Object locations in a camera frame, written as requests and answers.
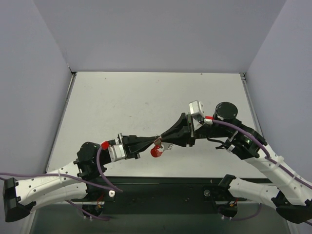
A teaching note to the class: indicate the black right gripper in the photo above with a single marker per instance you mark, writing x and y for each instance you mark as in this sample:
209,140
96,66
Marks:
190,129

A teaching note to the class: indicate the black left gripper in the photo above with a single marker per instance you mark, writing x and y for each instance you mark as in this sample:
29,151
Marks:
125,145

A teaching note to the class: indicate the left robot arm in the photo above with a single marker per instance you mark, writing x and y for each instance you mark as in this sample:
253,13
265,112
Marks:
23,194

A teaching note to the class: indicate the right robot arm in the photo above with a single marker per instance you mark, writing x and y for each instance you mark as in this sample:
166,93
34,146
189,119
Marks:
290,194

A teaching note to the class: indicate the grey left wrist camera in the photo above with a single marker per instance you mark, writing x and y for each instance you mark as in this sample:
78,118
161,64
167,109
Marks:
116,152

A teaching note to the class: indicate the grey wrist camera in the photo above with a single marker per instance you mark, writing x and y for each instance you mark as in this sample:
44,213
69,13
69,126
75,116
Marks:
196,110
116,152

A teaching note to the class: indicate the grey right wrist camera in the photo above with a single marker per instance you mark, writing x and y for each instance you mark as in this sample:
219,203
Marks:
196,110

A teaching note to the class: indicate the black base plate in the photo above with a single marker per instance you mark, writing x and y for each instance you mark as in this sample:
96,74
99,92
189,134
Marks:
160,196

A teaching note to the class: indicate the aluminium frame rail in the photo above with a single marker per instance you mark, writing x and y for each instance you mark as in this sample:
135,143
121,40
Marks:
251,107

